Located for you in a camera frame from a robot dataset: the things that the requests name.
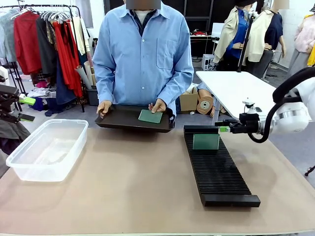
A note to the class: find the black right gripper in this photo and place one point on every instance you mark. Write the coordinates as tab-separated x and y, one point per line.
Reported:
248	125

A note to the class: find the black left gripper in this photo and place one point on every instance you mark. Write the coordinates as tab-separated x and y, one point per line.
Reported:
7	89

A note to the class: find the green PCB board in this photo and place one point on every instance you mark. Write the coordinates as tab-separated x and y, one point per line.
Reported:
148	117
205	142

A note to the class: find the black plastic tray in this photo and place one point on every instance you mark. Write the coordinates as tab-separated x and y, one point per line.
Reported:
120	118

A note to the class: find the person's right forearm blue sleeve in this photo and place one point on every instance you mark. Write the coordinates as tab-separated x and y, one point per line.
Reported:
104	88

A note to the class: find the person's left forearm blue sleeve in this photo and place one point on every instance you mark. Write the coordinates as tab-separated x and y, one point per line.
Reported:
176	91

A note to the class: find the person's left hand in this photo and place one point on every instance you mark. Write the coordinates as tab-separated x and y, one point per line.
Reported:
158	106

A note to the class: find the person's right hand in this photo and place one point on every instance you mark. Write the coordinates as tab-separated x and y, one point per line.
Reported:
104	107

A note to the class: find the white cloth heap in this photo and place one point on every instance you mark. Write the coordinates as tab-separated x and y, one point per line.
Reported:
38	93

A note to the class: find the blue cloth heap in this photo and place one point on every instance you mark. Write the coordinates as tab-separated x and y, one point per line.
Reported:
49	105

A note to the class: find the tan lying mannequin torso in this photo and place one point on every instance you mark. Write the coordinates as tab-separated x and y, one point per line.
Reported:
205	105

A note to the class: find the grey cloth pile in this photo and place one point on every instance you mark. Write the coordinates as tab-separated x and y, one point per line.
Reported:
12	132

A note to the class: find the pink cloth heap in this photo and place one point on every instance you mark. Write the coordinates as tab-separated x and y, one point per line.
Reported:
42	84

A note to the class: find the black metal stand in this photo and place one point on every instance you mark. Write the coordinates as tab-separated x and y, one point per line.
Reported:
18	78

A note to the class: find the navy blue garment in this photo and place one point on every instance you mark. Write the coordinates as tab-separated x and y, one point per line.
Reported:
64	96

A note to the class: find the white table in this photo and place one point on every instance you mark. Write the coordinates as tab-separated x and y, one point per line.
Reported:
229	86

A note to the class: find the brown cardboard box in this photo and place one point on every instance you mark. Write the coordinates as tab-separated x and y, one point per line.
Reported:
188	102

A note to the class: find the clear plastic storage box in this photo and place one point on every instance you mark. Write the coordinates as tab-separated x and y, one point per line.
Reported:
46	152

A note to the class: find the black slotted PCB rack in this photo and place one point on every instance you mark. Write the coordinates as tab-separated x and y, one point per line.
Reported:
216	177

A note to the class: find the dark grey garment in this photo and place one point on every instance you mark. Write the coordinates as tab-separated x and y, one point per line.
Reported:
45	54

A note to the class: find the red dress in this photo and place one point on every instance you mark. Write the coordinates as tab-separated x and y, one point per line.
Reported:
65	61

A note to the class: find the grey paper roll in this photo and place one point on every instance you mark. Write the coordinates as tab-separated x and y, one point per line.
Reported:
83	77

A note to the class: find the red sweater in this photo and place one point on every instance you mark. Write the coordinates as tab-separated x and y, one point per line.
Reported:
27	44

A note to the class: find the white plastic crate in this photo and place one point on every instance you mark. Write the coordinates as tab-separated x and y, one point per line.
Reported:
208	62

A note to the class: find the dark grey storage bin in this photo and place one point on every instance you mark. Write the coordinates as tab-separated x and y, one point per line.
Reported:
92	97

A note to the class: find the beige paper roll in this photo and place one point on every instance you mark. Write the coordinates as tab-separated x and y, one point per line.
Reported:
89	71

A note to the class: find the light grey garment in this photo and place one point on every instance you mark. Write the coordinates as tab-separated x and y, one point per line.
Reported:
7	37

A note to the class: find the black tripod pole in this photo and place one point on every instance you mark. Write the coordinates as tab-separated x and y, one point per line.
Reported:
246	41

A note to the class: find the cream garment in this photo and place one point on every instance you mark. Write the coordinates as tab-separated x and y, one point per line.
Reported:
78	34

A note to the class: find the mannequin in beige jacket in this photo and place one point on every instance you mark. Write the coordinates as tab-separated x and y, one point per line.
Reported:
229	32

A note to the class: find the mannequin in cream jacket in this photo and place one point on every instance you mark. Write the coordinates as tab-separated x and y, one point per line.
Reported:
258	37

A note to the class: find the white monitor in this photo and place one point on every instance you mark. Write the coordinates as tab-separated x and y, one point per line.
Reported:
217	29

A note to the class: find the person in blue shirt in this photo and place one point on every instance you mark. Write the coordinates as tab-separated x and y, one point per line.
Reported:
142	61

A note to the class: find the black clothes rack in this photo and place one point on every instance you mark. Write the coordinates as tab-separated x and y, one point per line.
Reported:
61	6

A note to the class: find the mannequin in pink sweater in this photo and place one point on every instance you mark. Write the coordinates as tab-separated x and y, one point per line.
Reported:
304	37

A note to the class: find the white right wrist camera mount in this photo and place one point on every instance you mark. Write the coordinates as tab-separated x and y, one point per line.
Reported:
251	108

